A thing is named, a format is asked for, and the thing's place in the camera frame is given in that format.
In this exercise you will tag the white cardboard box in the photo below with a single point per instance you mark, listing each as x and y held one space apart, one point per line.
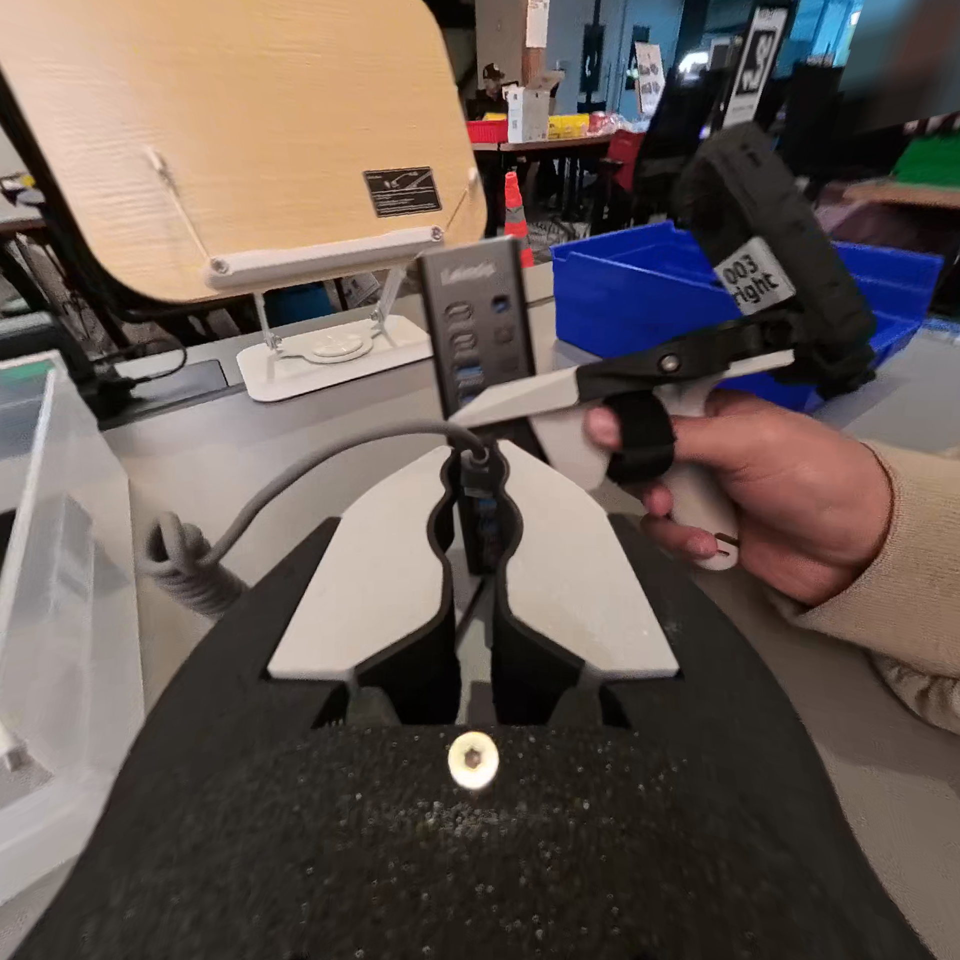
529 112

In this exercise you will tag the white poster sign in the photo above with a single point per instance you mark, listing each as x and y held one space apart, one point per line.
649 75

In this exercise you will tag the wooden table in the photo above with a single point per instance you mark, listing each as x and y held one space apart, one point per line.
555 144

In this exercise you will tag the yellow box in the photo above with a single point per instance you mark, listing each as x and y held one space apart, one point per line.
568 126

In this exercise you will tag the orange traffic cone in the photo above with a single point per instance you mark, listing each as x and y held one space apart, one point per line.
516 217

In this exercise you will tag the green board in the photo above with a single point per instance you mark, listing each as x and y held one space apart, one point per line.
930 161

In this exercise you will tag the red plastic bin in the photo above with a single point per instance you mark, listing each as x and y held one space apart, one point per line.
487 132

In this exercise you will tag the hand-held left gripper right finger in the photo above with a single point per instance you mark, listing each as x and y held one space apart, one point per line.
585 585

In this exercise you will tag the black white marker sign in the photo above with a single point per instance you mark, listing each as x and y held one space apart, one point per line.
757 67

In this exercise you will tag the clear plastic container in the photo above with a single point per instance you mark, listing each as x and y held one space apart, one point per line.
60 600

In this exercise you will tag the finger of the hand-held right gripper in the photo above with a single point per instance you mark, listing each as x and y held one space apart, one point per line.
525 394

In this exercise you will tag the wooden book stand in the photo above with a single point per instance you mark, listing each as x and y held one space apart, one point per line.
225 135

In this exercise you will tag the black usb hub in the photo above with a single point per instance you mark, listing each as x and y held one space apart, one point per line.
472 337

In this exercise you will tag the person's right forearm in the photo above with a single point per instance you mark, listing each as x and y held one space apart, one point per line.
915 600

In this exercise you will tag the person's right hand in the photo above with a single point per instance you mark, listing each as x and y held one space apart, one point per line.
787 495

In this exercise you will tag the blue plastic bin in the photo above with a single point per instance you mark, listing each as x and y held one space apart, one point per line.
900 292
637 300

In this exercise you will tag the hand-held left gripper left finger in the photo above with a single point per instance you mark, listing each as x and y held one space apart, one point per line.
367 577

